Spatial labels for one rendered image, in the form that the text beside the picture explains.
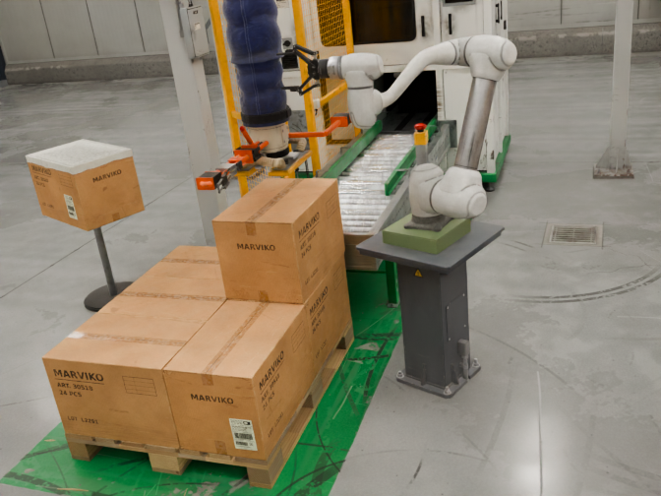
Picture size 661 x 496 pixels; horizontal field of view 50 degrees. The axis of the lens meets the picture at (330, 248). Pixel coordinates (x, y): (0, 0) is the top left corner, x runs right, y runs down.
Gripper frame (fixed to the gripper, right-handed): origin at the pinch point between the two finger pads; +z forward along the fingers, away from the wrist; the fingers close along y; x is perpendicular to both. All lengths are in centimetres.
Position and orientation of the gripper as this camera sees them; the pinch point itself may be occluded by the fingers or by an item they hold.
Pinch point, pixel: (282, 71)
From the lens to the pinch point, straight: 297.7
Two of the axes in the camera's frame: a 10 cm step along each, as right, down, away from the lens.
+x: 3.0, -4.1, 8.6
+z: -9.5, -0.3, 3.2
